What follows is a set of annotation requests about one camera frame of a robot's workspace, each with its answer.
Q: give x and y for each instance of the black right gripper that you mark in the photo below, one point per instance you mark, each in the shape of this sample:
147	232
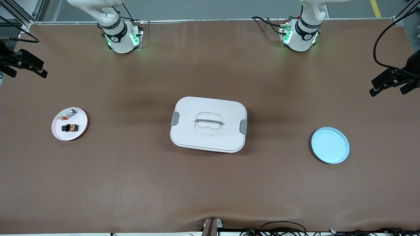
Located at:
7	58

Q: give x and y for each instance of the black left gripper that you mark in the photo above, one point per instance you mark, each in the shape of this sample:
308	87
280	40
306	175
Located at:
411	67

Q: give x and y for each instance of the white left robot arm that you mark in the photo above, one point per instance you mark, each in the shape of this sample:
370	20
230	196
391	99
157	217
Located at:
303	41

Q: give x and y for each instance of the white lidded storage box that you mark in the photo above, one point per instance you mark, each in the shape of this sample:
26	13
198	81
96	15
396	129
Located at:
223	141

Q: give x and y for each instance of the pink round plate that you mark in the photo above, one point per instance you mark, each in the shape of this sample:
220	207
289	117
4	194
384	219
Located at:
70	135

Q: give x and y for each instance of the light blue round plate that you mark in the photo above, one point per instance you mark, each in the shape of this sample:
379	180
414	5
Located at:
329	146

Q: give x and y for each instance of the brown table mat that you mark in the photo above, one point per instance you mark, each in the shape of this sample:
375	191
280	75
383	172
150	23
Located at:
131	180

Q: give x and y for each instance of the aluminium frame profile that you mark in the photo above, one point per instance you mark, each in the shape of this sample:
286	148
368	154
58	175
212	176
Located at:
398	20
24	22

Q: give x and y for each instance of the brown camera mount bracket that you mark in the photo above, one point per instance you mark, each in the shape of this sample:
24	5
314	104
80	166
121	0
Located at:
211	227

